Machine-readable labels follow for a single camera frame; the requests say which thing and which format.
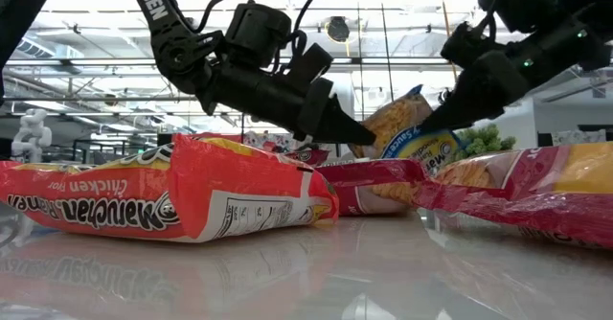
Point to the floral patterned panel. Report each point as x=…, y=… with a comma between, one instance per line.
x=261, y=143

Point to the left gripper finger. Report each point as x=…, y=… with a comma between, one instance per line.
x=342, y=130

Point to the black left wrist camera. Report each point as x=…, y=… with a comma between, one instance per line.
x=309, y=66

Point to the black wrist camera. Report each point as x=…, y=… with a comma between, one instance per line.
x=467, y=44
x=309, y=66

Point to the red Maruchan ramen pack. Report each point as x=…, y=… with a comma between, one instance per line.
x=527, y=205
x=311, y=158
x=354, y=176

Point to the orange Maruchan ramen pack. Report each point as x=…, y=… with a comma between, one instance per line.
x=96, y=200

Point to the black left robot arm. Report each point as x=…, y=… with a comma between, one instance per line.
x=163, y=13

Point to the white robot figure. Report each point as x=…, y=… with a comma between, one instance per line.
x=31, y=135

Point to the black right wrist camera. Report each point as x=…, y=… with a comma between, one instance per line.
x=467, y=44

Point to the blue Maruchan ramen pack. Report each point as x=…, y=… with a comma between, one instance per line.
x=397, y=114

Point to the green artificial plant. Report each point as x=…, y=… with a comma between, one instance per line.
x=483, y=140

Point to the light grey plastic bin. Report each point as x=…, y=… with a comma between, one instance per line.
x=342, y=158

